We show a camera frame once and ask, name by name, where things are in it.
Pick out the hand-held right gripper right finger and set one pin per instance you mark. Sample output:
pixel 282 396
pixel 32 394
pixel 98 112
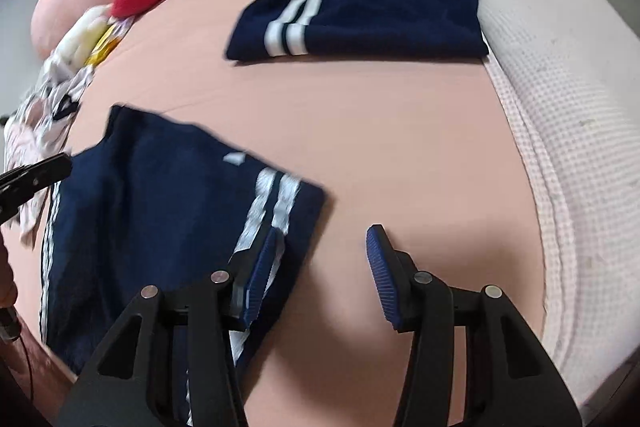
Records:
pixel 382 277

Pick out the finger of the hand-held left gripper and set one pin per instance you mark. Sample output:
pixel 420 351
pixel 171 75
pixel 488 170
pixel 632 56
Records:
pixel 30 177

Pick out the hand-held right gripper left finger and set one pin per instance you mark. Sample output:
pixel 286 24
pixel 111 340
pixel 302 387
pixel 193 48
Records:
pixel 262 272

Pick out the navy pants grey side stripes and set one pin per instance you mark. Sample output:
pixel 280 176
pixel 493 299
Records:
pixel 150 207

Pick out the pile of pink white clothes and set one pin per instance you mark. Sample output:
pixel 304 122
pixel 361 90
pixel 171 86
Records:
pixel 30 147

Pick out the white shirt navy collar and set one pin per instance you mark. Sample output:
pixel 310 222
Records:
pixel 60 92

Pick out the bed with pink sheet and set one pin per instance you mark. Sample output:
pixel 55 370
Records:
pixel 400 157

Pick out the white plush toy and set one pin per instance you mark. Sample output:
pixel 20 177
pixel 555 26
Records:
pixel 80 42

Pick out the yellow packet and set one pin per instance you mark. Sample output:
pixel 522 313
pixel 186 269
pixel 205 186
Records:
pixel 102 47

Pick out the navy shorts white stripes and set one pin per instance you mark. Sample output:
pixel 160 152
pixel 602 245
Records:
pixel 390 22

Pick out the white waffle blanket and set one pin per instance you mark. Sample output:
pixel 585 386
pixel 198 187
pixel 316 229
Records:
pixel 575 82

